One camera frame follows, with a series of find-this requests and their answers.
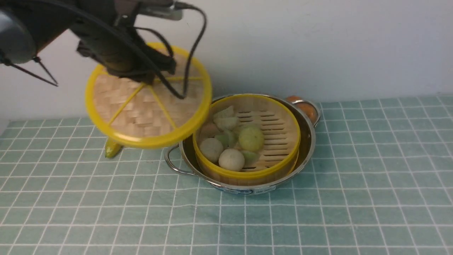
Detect white dumpling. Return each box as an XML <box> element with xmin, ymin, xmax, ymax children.
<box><xmin>213</xmin><ymin>106</ymin><xmax>235</xmax><ymax>120</ymax></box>
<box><xmin>213</xmin><ymin>117</ymin><xmax>240</xmax><ymax>131</ymax></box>

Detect pink dumpling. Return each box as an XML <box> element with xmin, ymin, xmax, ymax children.
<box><xmin>199</xmin><ymin>121</ymin><xmax>221</xmax><ymax>138</ymax></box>

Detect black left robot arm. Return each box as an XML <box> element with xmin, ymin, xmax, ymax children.
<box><xmin>1</xmin><ymin>0</ymin><xmax>176</xmax><ymax>82</ymax></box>

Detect stainless steel pot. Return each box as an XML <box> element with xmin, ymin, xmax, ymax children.
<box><xmin>165</xmin><ymin>93</ymin><xmax>321</xmax><ymax>196</ymax></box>

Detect green checkered tablecloth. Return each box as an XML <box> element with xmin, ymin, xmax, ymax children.
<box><xmin>0</xmin><ymin>96</ymin><xmax>453</xmax><ymax>255</ymax></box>

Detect yellow plastic banana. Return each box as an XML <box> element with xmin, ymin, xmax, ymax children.
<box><xmin>104</xmin><ymin>138</ymin><xmax>123</xmax><ymax>159</ymax></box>

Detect orange brown round fruit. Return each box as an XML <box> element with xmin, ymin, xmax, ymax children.
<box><xmin>286</xmin><ymin>96</ymin><xmax>318</xmax><ymax>124</ymax></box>

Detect yellow woven steamer lid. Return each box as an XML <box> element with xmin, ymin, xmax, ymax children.
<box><xmin>85</xmin><ymin>58</ymin><xmax>212</xmax><ymax>149</ymax></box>

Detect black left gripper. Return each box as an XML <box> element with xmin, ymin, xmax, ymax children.
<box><xmin>73</xmin><ymin>14</ymin><xmax>177</xmax><ymax>83</ymax></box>

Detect pale green dumpling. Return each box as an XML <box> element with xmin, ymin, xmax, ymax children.
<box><xmin>240</xmin><ymin>150</ymin><xmax>260</xmax><ymax>167</ymax></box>
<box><xmin>214</xmin><ymin>130</ymin><xmax>238</xmax><ymax>149</ymax></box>

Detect green round bun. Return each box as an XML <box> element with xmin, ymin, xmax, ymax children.
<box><xmin>238</xmin><ymin>126</ymin><xmax>265</xmax><ymax>152</ymax></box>

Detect black cable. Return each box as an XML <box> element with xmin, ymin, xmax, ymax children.
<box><xmin>133</xmin><ymin>2</ymin><xmax>207</xmax><ymax>100</ymax></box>

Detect yellow bamboo steamer basket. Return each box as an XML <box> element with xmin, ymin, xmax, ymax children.
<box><xmin>191</xmin><ymin>94</ymin><xmax>301</xmax><ymax>186</ymax></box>

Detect white round bun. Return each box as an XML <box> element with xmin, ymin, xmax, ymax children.
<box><xmin>218</xmin><ymin>148</ymin><xmax>245</xmax><ymax>171</ymax></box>
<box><xmin>199</xmin><ymin>137</ymin><xmax>224</xmax><ymax>164</ymax></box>

